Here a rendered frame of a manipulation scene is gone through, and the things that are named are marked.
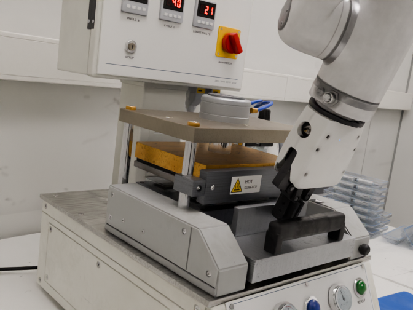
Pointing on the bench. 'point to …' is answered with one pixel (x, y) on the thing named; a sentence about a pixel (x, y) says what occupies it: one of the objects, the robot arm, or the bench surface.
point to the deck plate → (99, 215)
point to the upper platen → (210, 153)
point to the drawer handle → (303, 229)
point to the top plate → (212, 121)
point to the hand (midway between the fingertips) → (287, 208)
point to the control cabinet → (156, 54)
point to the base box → (106, 272)
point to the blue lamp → (313, 305)
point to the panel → (311, 291)
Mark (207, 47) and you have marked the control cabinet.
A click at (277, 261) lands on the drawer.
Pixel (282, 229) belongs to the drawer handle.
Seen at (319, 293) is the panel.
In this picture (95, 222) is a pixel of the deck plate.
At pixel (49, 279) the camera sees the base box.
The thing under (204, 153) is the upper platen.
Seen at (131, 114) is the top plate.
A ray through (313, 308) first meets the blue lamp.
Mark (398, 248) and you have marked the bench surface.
